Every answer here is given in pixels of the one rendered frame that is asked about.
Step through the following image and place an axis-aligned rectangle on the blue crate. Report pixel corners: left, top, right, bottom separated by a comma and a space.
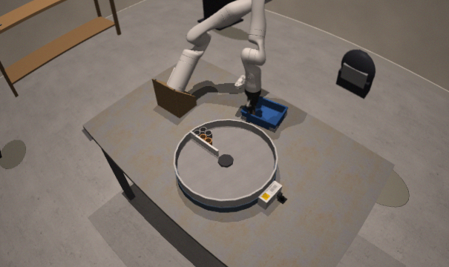
241, 96, 288, 132

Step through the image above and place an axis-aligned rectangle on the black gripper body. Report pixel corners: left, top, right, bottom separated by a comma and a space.
245, 89, 261, 104

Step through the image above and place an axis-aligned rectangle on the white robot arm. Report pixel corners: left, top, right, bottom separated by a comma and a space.
167, 0, 271, 93

